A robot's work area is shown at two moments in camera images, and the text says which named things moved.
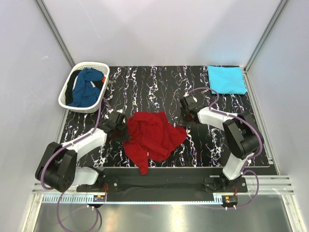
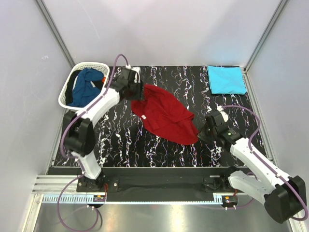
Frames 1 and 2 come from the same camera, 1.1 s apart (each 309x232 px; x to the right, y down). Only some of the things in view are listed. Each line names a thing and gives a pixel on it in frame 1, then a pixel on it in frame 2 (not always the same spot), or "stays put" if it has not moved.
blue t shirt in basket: x=85 y=94 stays put
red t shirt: x=151 y=138 -> x=166 y=116
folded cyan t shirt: x=227 y=79 stays put
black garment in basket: x=69 y=96 stays put
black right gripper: x=184 y=120 -> x=204 y=133
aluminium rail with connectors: x=228 y=200 stays put
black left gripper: x=121 y=133 -> x=136 y=91
